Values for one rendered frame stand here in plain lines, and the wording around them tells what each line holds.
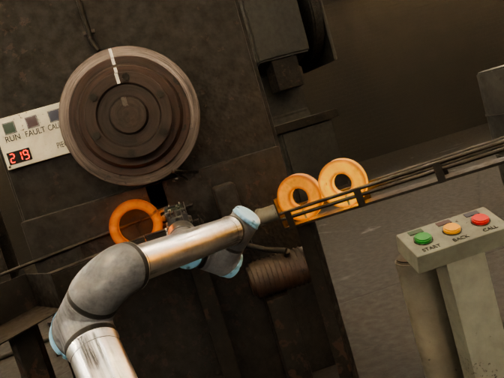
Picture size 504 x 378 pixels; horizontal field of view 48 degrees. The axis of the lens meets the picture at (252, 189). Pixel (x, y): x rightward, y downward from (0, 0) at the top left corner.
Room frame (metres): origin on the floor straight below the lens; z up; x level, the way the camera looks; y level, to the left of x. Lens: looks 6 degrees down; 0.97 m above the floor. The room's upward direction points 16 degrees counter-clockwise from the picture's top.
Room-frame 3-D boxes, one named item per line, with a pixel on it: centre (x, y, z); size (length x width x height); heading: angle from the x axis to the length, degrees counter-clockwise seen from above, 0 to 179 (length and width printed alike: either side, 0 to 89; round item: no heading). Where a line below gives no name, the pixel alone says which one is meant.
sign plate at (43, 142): (2.04, 0.68, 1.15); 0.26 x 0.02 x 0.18; 97
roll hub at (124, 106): (1.87, 0.32, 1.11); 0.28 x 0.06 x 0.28; 97
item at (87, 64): (1.97, 0.33, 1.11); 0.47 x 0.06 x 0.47; 97
